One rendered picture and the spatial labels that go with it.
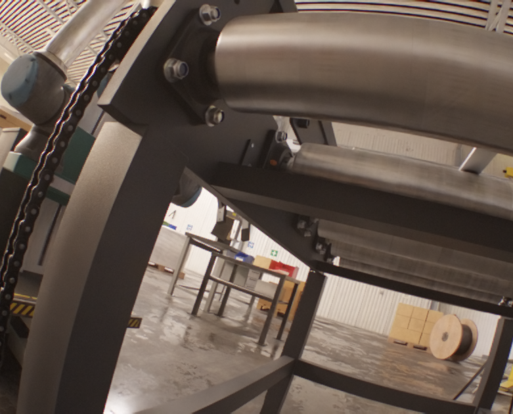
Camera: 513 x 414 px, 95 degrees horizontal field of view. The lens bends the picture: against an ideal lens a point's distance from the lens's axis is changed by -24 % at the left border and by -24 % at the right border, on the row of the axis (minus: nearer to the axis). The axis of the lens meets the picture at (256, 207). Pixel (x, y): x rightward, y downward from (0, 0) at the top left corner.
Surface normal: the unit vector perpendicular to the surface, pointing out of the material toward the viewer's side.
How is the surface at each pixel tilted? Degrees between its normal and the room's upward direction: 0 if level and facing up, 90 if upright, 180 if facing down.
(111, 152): 90
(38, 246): 90
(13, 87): 95
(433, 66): 121
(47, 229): 90
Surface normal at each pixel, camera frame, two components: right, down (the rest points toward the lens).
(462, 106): -0.45, 0.63
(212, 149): 0.88, 0.21
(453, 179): -0.25, -0.54
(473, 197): -0.39, -0.18
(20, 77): -0.05, -0.15
